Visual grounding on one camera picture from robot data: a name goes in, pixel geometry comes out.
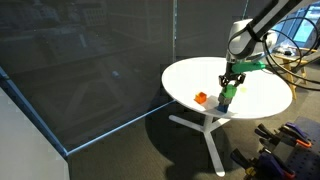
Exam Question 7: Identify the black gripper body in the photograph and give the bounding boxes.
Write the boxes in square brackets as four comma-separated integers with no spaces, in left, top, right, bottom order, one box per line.
[223,61,247,81]

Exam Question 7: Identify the clamps with orange handles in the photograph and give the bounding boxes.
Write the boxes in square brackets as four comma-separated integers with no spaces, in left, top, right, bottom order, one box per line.
[271,115,320,180]

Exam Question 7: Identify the dark green block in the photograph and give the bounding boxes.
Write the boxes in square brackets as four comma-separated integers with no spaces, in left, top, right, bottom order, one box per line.
[221,83,238,99]

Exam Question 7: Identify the bright window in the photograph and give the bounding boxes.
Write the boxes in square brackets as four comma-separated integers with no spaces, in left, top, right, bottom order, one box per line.
[266,0,320,54]

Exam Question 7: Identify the blue partition bottom frame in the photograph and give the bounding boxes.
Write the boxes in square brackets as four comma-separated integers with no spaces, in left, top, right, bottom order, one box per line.
[0,66,177,158]

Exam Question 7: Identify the purple orange spring clamp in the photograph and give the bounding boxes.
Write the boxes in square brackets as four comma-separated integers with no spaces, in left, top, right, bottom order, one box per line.
[254,121,313,149]
[229,148,298,180]

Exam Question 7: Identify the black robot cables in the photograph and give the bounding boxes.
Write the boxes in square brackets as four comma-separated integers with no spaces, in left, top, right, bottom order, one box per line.
[262,15,320,92]

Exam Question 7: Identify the thin blue-lit partition post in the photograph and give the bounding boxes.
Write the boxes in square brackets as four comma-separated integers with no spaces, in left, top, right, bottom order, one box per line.
[239,0,250,22]

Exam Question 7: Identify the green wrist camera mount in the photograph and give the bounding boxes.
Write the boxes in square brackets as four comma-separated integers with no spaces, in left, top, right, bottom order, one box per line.
[231,60,268,75]

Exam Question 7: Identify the white table base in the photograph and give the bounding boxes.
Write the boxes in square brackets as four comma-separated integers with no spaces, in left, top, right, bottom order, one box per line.
[168,114,232,178]

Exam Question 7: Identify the clear plastic bag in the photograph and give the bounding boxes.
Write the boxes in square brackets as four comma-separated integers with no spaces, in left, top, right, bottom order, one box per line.
[273,43,295,56]

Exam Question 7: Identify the metal partition post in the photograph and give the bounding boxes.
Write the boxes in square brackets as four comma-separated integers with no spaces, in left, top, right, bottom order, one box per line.
[171,0,179,63]

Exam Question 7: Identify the blue block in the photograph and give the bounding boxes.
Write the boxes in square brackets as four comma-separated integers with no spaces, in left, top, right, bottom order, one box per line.
[215,103,230,114]

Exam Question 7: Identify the orange block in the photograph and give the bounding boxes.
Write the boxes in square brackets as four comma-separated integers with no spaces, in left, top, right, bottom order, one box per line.
[194,91,208,104]

